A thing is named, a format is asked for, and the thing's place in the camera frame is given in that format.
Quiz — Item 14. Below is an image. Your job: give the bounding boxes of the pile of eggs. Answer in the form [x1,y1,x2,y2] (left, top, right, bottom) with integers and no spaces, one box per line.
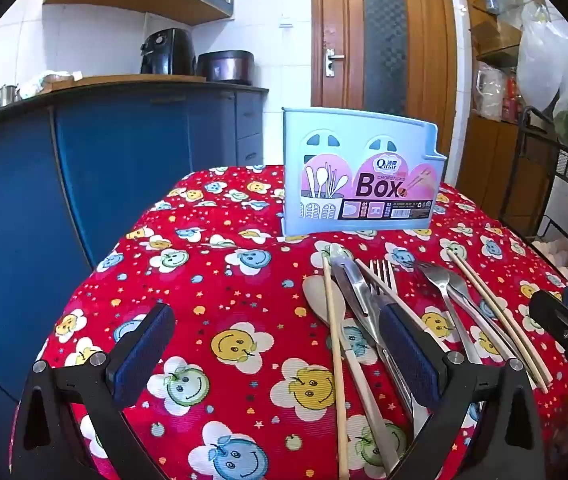
[531,237,568,288]

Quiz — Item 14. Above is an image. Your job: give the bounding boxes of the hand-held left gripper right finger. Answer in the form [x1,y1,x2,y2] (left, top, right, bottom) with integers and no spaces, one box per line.
[379,304,549,480]

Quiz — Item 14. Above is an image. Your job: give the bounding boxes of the black metal rack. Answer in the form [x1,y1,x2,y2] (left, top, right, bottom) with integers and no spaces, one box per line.
[498,105,568,283]

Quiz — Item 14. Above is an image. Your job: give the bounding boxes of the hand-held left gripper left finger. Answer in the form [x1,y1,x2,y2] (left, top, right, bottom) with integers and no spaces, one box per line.
[10,303,176,480]

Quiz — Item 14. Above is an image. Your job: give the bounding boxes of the black air fryer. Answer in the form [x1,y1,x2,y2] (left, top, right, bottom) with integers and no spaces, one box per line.
[139,30,198,77]

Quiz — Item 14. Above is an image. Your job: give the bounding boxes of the white cloth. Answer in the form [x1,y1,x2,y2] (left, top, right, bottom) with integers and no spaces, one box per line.
[18,70,83,99]

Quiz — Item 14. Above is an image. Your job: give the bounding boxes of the metal door handle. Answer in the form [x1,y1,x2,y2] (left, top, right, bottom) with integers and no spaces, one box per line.
[324,48,346,79]

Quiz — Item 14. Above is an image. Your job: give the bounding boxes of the blue kitchen counter cabinet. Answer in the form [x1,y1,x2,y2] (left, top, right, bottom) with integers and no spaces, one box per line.
[0,74,271,411]

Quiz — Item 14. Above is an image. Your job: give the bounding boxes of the wooden door with glass pane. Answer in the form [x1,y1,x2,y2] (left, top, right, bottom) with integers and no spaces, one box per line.
[310,0,465,183]

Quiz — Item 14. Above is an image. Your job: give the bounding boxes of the dark rice cooker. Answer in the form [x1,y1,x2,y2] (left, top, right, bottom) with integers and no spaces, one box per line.
[196,50,255,86]

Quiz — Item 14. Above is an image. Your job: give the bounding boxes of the white plastic bag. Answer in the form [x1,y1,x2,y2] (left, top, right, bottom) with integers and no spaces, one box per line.
[515,4,568,113]

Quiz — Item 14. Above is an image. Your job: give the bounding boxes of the light blue plastic utensil box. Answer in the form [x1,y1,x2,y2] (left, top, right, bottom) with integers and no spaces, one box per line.
[280,106,449,237]

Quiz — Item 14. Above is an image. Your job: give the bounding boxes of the wooden shelf unit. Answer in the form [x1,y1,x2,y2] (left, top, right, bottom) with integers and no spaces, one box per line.
[458,0,532,188]

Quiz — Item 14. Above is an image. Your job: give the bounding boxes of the wooden chopstick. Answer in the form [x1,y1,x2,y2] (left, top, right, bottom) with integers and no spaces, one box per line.
[451,247,551,392]
[445,249,540,395]
[321,254,351,480]

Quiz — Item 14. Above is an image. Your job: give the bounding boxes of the steel cups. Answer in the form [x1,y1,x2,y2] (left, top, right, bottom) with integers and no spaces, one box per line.
[0,83,21,109]

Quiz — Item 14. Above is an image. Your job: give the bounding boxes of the red smiley flower tablecloth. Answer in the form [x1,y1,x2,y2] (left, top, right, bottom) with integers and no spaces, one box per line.
[9,162,568,480]

